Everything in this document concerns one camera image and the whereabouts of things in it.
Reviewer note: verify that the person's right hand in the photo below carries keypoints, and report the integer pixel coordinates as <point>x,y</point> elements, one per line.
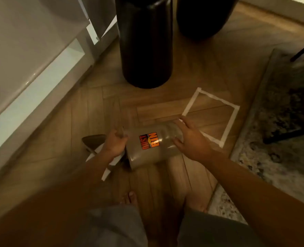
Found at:
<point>195,144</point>

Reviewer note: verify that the person's left hand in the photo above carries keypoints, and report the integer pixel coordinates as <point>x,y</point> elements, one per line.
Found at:
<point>114,144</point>

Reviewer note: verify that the beige lid with white flap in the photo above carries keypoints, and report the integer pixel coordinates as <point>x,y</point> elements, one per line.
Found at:
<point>94,142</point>

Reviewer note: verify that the beige dust bin body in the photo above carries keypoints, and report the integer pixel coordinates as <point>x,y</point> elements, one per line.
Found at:
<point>152,154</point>

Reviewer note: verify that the white tape square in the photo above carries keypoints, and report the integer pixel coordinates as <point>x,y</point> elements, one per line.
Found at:
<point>230,123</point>

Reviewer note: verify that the person's right forearm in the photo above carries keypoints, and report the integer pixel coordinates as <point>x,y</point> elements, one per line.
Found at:
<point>257,198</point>

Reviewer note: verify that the person's left forearm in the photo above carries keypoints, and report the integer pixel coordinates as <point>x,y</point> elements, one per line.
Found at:
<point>51,203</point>

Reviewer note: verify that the person's left foot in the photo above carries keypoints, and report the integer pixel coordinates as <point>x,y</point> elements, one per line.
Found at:
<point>129,198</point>

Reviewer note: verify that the person's foot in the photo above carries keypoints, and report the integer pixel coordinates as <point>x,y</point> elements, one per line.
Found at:
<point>197,203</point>
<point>129,198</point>

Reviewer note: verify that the person's right foot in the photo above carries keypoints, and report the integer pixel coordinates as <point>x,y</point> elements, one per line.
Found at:
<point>197,203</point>

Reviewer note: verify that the grey trousers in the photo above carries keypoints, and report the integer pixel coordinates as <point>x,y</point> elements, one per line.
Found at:
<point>116,228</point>

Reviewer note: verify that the black chair base bar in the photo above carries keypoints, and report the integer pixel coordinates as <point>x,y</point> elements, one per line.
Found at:
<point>283,136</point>

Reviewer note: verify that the patterned grey rug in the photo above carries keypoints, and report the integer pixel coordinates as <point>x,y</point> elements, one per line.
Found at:
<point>283,162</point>

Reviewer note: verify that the white cabinet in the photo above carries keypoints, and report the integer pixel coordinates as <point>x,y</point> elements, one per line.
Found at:
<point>26,48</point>

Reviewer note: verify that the thin black chair leg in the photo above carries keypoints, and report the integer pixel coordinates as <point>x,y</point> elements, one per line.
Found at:
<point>303,50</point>

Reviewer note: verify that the tall black cylindrical pedestal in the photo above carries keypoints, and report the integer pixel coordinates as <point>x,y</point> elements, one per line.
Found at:
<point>145,43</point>

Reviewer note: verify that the round black pedestal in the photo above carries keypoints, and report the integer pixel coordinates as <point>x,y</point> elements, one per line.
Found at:
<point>206,15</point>

